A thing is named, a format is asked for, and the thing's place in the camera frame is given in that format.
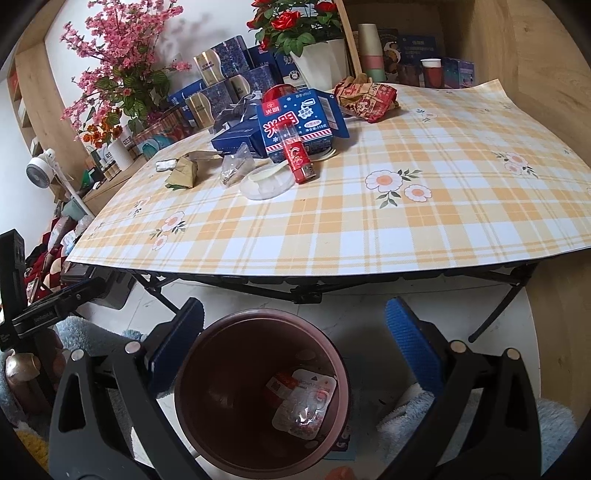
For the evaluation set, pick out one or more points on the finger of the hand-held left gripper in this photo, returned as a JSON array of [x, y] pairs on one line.
[[83, 293]]

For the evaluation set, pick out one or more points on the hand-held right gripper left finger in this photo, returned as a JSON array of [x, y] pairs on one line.
[[178, 355]]

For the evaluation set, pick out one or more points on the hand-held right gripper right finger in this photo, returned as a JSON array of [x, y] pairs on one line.
[[411, 341]]

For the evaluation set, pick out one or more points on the brown plastic waste bin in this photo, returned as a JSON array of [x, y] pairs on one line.
[[221, 369]]

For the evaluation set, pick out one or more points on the brown paper wrapper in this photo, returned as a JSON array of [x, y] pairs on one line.
[[187, 173]]

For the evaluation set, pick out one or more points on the white plastic lid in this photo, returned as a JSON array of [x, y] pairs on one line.
[[265, 189]]

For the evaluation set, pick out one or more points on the clear plastic bag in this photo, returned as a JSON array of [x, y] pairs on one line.
[[235, 166]]

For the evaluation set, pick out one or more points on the dark blue box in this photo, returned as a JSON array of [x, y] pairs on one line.
[[235, 138]]

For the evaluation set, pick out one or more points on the red clear plastic tube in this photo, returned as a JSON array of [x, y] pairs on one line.
[[295, 157]]

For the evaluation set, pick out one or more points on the grey wrapper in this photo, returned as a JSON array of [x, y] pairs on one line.
[[233, 113]]

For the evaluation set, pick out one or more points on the red paper bag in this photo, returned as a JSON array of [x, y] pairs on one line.
[[367, 99]]

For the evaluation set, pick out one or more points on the blue milk carton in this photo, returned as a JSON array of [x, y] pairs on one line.
[[304, 115]]

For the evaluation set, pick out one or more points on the crushed red soda can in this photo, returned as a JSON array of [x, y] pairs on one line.
[[277, 93]]

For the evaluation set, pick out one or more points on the black storage case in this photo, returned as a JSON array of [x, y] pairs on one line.
[[115, 290]]

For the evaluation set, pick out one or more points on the pile of colourful clothes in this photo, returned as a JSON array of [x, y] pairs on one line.
[[46, 263]]

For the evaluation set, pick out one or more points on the light blue fluffy rug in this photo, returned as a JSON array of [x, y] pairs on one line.
[[92, 337]]

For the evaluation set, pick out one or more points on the orange red wrapper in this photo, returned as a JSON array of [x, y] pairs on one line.
[[279, 385]]

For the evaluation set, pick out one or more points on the brown round jar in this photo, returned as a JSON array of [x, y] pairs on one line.
[[23, 383]]

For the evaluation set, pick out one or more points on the low wooden sideboard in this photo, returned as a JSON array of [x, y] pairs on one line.
[[115, 187]]

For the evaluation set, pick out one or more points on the white desk fan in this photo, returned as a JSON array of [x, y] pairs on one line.
[[40, 167]]

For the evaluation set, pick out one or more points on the wrappers inside bin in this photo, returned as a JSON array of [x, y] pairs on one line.
[[304, 406]]

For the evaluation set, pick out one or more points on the yellow plaid floral tablecloth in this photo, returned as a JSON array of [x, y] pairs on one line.
[[369, 221]]

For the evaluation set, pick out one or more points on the white vase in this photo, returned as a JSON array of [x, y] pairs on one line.
[[120, 152]]

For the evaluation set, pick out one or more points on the copper tin box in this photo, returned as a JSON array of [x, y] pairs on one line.
[[171, 122]]

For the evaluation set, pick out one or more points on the white round plate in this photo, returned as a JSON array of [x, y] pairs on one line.
[[328, 154]]

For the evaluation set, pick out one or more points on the pink artificial blossom bouquet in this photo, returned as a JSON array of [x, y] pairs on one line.
[[120, 50]]

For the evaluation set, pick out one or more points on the brown tinted cup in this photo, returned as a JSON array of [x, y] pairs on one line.
[[408, 74]]

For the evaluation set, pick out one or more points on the red cup white lid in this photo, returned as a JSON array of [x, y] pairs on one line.
[[431, 74]]

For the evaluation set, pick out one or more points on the green cup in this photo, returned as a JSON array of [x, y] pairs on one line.
[[375, 75]]

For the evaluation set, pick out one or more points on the purple illustrated box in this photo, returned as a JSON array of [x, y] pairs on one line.
[[459, 73]]

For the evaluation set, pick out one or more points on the pink cup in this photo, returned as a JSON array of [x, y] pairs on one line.
[[373, 62]]

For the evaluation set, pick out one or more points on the red rose plant white pot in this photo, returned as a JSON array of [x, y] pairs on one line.
[[318, 64]]

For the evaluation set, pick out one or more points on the dark illustrated box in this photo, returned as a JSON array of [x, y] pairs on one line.
[[418, 48]]

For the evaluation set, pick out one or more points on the black folding table frame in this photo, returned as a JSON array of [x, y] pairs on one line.
[[304, 293]]

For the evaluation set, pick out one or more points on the wooden wall shelf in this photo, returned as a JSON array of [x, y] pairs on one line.
[[44, 101]]

